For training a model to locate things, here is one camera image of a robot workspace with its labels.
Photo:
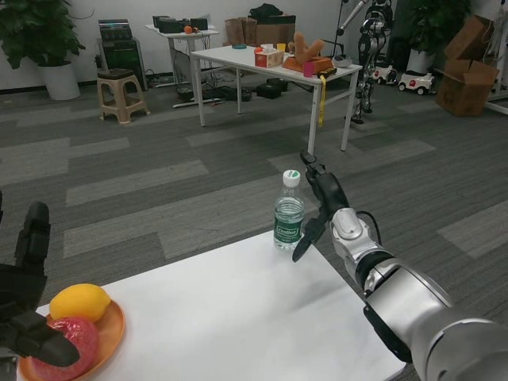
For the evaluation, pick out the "black equipment cabinet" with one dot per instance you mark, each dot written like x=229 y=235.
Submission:
x=123 y=51

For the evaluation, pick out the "beige plastic stool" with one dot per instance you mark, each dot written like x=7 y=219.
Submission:
x=121 y=85

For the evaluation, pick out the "pink cup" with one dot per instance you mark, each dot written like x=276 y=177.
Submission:
x=309 y=69

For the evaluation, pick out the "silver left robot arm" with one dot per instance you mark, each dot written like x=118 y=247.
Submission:
x=8 y=367

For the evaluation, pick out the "yellow lemon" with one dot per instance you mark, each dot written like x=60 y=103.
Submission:
x=79 y=301

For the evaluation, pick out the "red apple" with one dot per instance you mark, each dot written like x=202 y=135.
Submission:
x=85 y=337

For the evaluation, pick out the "long white table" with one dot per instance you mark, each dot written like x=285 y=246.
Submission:
x=230 y=53

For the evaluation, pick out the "black box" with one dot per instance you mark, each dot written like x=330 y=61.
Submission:
x=272 y=89

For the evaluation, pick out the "yellow cup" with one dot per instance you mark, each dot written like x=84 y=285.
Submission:
x=281 y=47

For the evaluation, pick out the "orange plush toy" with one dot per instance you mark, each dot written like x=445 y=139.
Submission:
x=301 y=47

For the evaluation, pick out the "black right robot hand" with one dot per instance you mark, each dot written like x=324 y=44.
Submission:
x=329 y=192

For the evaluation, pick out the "black bag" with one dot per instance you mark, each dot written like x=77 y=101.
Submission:
x=270 y=11

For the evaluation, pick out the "orange tray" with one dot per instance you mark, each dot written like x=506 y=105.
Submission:
x=323 y=63

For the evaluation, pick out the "small black equipment case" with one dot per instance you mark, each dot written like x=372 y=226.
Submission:
x=199 y=24

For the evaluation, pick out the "green leafy plant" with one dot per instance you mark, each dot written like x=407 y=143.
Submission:
x=35 y=31
x=432 y=21

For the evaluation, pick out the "white grey desk device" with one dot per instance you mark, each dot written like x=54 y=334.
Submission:
x=342 y=60

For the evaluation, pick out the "white standing desk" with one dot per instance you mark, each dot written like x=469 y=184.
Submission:
x=166 y=33

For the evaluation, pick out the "yellow tape measure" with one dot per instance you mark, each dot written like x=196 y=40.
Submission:
x=322 y=99

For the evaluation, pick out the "orange tissue box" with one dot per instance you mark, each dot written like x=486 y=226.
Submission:
x=270 y=59

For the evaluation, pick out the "standing humanoid robot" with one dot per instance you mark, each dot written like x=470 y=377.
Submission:
x=371 y=31

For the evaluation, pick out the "teal round lid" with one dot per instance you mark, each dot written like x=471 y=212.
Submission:
x=239 y=46

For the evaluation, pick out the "white toy car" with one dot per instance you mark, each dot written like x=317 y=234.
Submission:
x=416 y=81
x=386 y=73

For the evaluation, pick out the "white plant pot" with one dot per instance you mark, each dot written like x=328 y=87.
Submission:
x=420 y=61
x=59 y=81

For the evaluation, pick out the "brown paper bag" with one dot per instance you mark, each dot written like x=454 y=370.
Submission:
x=234 y=31
x=250 y=31

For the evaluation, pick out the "orange plastic plate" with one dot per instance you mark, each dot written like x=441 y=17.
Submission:
x=113 y=329

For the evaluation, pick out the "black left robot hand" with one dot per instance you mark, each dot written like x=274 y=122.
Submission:
x=24 y=285

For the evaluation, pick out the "clear green-label water bottle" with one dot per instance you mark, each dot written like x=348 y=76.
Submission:
x=288 y=222

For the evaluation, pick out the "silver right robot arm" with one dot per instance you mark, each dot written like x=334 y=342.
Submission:
x=409 y=301

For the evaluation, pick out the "large brown cardboard box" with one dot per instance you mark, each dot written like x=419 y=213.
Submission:
x=275 y=29

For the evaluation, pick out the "open cardboard box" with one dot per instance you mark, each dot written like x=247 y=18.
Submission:
x=464 y=91
x=470 y=37

